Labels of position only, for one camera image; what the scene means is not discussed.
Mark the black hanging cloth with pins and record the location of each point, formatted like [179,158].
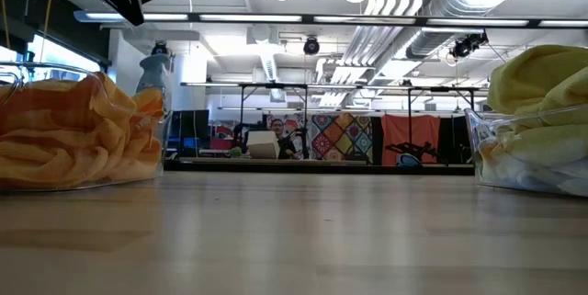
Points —
[455,139]

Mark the silver ceiling air duct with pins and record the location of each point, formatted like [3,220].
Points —
[459,1]

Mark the orange hanging cloth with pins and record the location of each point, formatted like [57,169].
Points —
[409,129]

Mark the blue and white helmet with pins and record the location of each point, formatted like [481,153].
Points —
[408,160]

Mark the long ceiling light bar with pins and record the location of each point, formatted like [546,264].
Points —
[248,18]

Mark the dark monitor screen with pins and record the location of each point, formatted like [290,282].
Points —
[188,125]

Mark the orange microfiber towel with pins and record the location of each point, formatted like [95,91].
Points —
[55,102]
[69,162]

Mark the white box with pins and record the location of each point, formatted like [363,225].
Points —
[263,145]

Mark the clear spray bottle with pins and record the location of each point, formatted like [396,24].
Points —
[154,74]

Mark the person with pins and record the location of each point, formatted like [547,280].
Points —
[278,129]

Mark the black ceiling spotlight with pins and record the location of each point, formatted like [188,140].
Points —
[466,46]
[160,48]
[311,46]

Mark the black desk robot arm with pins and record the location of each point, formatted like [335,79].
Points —
[301,141]

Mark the black background rig frame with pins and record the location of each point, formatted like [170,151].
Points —
[275,86]

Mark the colourful patchwork quilt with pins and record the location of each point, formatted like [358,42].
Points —
[340,136]

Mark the clear plastic basket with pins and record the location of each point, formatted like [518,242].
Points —
[167,157]
[472,139]

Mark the black background robot arm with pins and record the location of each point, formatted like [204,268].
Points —
[413,150]

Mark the black table frame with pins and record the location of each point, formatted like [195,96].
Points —
[321,167]

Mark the red equipment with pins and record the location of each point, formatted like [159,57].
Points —
[225,141]

